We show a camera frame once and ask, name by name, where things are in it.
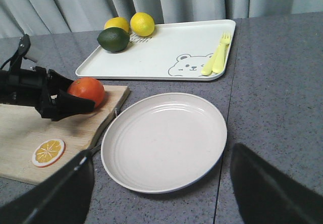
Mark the yellow lemon back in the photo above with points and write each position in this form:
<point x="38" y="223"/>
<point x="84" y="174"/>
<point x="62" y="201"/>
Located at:
<point x="119" y="22"/>

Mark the metal board handle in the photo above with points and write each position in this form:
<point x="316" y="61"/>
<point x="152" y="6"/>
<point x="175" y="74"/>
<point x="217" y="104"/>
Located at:
<point x="95" y="145"/>

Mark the green lime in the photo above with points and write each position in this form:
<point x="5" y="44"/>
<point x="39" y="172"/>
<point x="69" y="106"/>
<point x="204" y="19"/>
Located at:
<point x="113" y="39"/>

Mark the wooden cutting board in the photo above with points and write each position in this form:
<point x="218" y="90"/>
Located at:
<point x="23" y="130"/>

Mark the yellow lemon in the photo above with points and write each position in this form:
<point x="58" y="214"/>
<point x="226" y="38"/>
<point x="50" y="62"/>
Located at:
<point x="119" y="22"/>
<point x="142" y="24"/>

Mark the yellow plastic fork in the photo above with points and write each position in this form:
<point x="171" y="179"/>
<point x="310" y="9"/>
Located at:
<point x="220" y="58"/>

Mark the beige round plate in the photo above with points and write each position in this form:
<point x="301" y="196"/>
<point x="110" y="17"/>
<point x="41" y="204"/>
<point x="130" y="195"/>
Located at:
<point x="164" y="143"/>

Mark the orange slice coaster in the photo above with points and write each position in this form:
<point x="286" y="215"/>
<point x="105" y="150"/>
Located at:
<point x="48" y="152"/>

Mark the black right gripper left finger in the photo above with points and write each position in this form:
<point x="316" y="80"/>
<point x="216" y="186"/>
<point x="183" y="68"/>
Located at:
<point x="62" y="198"/>

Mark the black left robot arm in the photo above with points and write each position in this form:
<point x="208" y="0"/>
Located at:
<point x="20" y="86"/>

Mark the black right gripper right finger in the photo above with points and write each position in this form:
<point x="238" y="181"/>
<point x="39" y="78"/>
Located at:
<point x="266" y="195"/>

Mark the white bear tray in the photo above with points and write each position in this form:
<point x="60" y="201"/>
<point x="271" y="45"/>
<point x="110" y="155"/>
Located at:
<point x="175" y="51"/>

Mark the yellow lemon front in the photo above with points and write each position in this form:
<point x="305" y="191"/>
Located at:
<point x="142" y="24"/>

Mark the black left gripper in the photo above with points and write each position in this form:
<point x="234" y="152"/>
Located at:
<point x="64" y="105"/>

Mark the yellow plastic utensil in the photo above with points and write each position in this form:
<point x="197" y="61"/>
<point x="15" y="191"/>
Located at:
<point x="207" y="68"/>

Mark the orange fruit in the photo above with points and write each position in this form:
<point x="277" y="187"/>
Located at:
<point x="88" y="88"/>

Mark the grey curtain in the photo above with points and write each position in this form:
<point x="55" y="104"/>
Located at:
<point x="41" y="17"/>

